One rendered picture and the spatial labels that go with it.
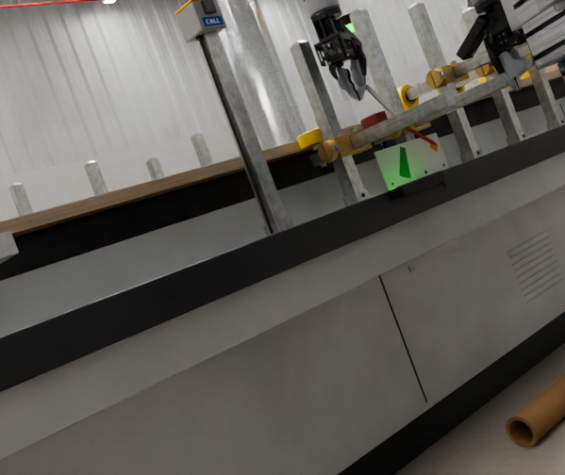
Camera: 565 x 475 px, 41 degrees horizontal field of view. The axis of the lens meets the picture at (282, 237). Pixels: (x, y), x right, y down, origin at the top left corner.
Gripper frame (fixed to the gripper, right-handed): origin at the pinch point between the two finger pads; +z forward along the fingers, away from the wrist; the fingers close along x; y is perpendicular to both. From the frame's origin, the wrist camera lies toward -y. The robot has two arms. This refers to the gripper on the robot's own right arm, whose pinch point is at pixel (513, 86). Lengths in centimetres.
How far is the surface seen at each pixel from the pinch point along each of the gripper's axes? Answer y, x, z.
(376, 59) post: -29.4, -5.7, -20.4
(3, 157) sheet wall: -748, 209, -191
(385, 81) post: -29.4, -5.7, -14.5
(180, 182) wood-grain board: -46, -65, -6
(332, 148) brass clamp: -28.9, -33.3, -1.8
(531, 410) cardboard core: -22, -9, 75
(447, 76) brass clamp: -28.7, 19.7, -11.8
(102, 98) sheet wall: -758, 368, -242
